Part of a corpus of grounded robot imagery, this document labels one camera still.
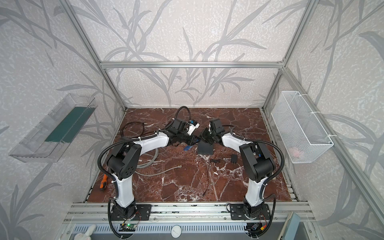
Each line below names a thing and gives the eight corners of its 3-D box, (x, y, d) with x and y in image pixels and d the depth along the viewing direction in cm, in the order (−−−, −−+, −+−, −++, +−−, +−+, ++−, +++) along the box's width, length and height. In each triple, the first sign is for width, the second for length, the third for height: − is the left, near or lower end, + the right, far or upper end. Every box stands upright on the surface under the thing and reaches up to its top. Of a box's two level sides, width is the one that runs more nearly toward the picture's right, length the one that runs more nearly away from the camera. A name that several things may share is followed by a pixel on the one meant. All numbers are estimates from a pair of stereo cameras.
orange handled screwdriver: (102, 189, 83) (99, 187, 81) (105, 176, 88) (102, 174, 85) (105, 188, 83) (103, 187, 81) (108, 175, 88) (106, 173, 86)
